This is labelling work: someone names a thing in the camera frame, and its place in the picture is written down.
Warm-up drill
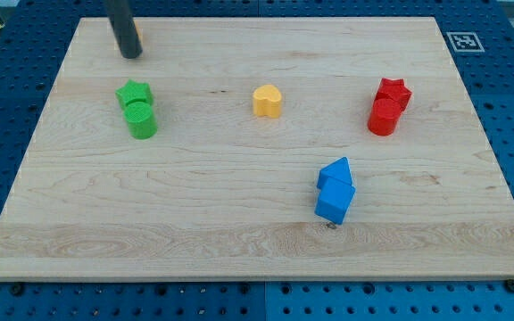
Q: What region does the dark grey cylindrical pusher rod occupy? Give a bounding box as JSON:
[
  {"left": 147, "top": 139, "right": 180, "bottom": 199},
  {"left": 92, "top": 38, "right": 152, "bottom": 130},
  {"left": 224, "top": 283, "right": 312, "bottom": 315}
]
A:
[{"left": 104, "top": 0, "right": 143, "bottom": 59}]

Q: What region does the yellow hexagon block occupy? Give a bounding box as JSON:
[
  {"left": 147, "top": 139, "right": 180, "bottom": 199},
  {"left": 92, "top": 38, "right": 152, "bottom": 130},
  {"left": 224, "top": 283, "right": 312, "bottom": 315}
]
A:
[{"left": 134, "top": 21, "right": 143, "bottom": 44}]

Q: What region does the yellow heart block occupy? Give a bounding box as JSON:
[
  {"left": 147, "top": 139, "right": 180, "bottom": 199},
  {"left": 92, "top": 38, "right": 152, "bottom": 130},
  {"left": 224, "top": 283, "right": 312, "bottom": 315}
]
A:
[{"left": 253, "top": 84, "right": 283, "bottom": 119}]

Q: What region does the green star block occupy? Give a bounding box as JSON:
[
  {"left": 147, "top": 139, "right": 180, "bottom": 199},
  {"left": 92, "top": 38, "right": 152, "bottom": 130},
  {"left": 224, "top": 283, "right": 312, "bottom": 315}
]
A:
[{"left": 115, "top": 79, "right": 153, "bottom": 111}]

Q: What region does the green cylinder block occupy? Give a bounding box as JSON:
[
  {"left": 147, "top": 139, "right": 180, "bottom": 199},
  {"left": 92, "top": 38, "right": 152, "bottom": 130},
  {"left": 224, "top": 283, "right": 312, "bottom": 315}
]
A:
[{"left": 123, "top": 102, "right": 158, "bottom": 139}]

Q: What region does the light wooden board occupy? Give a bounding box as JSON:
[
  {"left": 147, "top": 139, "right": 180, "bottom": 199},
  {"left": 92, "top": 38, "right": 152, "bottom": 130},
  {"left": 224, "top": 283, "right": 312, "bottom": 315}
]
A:
[{"left": 0, "top": 17, "right": 514, "bottom": 283}]

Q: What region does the blue triangle block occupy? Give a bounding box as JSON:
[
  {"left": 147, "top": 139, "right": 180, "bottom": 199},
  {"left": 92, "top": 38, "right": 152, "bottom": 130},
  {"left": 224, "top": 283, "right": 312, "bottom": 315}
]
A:
[{"left": 317, "top": 157, "right": 353, "bottom": 189}]

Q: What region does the blue cube block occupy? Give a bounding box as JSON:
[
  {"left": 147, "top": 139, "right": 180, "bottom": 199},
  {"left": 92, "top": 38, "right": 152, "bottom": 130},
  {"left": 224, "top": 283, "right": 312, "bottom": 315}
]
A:
[{"left": 314, "top": 177, "right": 356, "bottom": 225}]

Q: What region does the red cylinder block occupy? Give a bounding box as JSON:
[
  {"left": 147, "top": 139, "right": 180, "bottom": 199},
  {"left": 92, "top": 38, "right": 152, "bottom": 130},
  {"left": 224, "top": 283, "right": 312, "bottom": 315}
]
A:
[{"left": 367, "top": 98, "right": 402, "bottom": 136}]

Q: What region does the red star block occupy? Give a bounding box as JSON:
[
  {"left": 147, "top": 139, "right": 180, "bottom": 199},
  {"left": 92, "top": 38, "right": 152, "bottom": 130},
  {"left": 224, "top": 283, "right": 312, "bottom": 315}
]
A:
[{"left": 375, "top": 78, "right": 412, "bottom": 111}]

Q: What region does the black bolt left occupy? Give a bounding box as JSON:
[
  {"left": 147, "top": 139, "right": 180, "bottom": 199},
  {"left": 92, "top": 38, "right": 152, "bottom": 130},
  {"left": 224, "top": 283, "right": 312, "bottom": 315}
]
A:
[{"left": 9, "top": 283, "right": 25, "bottom": 297}]

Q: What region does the black bolt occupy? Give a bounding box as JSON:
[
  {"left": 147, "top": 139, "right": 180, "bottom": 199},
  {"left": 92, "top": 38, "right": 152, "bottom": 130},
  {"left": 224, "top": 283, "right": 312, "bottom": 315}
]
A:
[
  {"left": 504, "top": 279, "right": 514, "bottom": 293},
  {"left": 9, "top": 283, "right": 25, "bottom": 297}
]

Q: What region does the white fiducial marker tag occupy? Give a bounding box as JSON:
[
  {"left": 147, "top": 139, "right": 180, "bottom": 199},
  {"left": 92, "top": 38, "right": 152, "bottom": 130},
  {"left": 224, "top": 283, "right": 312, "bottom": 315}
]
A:
[{"left": 446, "top": 31, "right": 485, "bottom": 53}]

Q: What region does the black bolt right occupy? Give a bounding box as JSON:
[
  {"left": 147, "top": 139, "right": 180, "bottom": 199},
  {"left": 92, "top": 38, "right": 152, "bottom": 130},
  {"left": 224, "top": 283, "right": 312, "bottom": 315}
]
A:
[{"left": 504, "top": 279, "right": 514, "bottom": 293}]

